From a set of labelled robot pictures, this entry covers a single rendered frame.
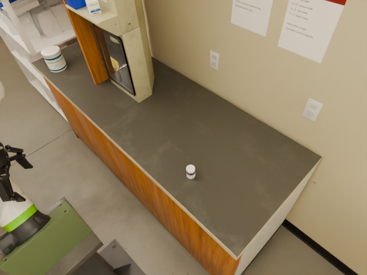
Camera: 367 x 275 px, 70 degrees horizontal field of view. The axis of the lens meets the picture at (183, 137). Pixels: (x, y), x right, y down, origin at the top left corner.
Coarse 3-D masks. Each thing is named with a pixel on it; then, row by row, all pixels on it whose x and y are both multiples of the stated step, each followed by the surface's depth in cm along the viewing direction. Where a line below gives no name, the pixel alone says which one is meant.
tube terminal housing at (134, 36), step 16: (112, 0) 122; (128, 0) 126; (128, 16) 131; (144, 16) 154; (128, 32) 136; (144, 32) 153; (128, 48) 141; (144, 48) 152; (144, 64) 155; (112, 80) 182; (144, 80) 162; (144, 96) 170
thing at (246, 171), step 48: (96, 96) 176; (192, 96) 171; (144, 144) 147; (192, 144) 146; (240, 144) 144; (288, 144) 142; (192, 192) 127; (240, 192) 125; (288, 192) 124; (240, 240) 111
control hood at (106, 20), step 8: (72, 8) 134; (80, 8) 133; (88, 16) 127; (96, 16) 126; (104, 16) 126; (112, 16) 126; (96, 24) 122; (104, 24) 124; (112, 24) 127; (112, 32) 129; (120, 32) 132
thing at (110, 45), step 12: (96, 36) 156; (108, 36) 144; (108, 48) 153; (120, 48) 141; (108, 60) 163; (120, 60) 150; (108, 72) 175; (120, 72) 160; (120, 84) 172; (132, 84) 158
